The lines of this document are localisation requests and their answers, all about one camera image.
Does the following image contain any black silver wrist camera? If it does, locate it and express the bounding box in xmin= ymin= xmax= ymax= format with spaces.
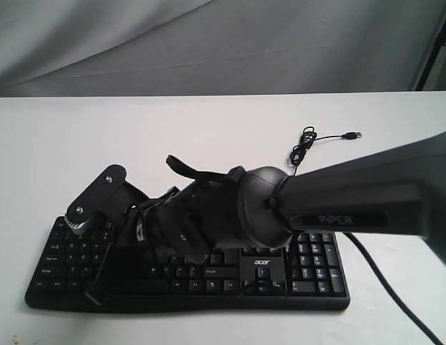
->
xmin=64 ymin=164 xmax=149 ymax=235

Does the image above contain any black tripod stand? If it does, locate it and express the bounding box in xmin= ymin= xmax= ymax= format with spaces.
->
xmin=414 ymin=16 xmax=446 ymax=91

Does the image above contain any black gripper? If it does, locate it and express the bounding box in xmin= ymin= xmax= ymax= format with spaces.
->
xmin=84 ymin=155 xmax=241 ymax=305

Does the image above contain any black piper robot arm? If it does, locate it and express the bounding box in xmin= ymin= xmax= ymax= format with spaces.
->
xmin=85 ymin=132 xmax=446 ymax=304

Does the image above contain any grey backdrop cloth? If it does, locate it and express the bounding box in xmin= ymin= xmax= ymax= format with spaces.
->
xmin=0 ymin=1 xmax=446 ymax=97

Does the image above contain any black acer keyboard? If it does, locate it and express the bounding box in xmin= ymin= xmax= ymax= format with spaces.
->
xmin=24 ymin=218 xmax=350 ymax=314

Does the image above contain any black USB cable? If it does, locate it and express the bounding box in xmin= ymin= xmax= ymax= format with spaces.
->
xmin=288 ymin=126 xmax=364 ymax=177

